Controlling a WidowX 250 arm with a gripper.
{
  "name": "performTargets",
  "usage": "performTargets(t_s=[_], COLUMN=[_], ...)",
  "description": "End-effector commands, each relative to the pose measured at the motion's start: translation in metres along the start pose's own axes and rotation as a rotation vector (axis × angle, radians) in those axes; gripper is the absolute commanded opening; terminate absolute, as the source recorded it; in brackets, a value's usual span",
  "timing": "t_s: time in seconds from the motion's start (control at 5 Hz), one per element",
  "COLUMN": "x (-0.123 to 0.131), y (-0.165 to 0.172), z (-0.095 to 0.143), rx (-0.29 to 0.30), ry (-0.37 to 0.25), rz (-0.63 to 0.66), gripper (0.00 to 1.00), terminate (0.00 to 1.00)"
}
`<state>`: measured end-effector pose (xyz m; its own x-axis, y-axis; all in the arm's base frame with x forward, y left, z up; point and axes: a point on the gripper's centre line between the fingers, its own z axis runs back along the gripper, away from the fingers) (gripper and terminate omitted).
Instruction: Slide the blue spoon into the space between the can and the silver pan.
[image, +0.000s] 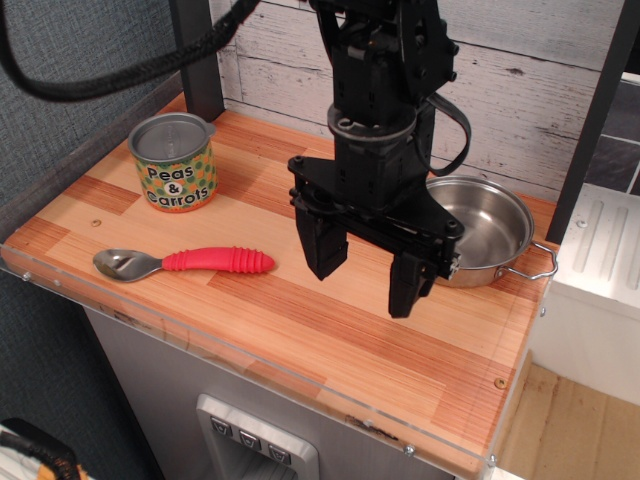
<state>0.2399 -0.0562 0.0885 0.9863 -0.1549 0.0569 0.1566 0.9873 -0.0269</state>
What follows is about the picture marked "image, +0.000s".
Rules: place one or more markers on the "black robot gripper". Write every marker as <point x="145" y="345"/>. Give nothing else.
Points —
<point x="377" y="192"/>

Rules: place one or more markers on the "red handled metal spoon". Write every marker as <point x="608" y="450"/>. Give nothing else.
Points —
<point x="130" y="265"/>

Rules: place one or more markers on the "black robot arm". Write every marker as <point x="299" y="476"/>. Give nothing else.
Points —
<point x="389" y="60"/>

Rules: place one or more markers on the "peas and carrots can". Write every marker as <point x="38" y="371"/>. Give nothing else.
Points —
<point x="175" y="161"/>

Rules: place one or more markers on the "clear acrylic edge guard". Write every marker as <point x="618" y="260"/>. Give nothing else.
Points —
<point x="398" y="384"/>

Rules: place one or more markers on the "silver dispenser button panel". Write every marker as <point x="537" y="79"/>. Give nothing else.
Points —
<point x="255" y="442"/>

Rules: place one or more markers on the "grey toy fridge cabinet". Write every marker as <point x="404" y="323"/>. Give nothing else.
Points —
<point x="163" y="383"/>

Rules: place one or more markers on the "white toy sink unit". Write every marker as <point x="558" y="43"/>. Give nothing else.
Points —
<point x="588" y="327"/>

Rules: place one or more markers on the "orange and black object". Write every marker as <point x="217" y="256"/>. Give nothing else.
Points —
<point x="28" y="452"/>

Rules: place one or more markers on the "silver pan with handles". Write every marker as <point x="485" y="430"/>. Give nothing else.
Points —
<point x="499" y="228"/>

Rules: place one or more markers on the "dark grey left post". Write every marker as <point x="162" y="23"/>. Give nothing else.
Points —
<point x="200" y="77"/>

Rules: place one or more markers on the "dark grey post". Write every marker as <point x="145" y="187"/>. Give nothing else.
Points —
<point x="616" y="60"/>
<point x="200" y="77"/>

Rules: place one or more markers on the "dark grey right post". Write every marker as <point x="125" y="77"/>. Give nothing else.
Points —
<point x="616" y="60"/>

